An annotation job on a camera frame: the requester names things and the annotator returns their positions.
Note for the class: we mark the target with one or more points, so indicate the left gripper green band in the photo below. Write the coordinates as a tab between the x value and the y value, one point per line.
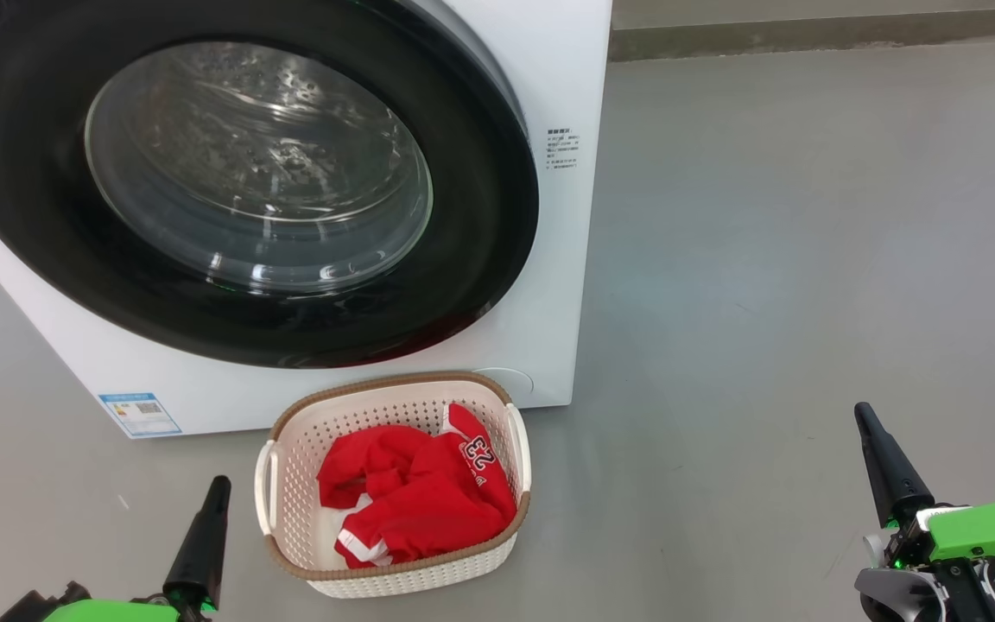
109	613

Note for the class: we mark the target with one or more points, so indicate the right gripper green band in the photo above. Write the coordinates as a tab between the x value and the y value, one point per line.
990	531

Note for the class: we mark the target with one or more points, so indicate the red and white jersey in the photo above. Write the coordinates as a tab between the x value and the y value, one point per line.
428	501

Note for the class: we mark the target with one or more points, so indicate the black round glass washer door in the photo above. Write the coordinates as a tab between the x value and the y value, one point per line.
489	216

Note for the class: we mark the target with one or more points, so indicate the cream basket with brown rim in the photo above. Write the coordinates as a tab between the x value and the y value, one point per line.
307	484

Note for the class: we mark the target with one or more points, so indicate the stainless steel washing machine drum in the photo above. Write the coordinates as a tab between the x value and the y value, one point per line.
247	155

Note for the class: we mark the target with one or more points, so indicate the white front-load washing machine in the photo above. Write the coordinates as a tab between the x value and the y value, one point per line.
558	259

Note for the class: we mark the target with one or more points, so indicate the blue energy label sticker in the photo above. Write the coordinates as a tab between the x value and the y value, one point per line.
139	415

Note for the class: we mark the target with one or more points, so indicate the round white filter cover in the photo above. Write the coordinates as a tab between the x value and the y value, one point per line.
516	384

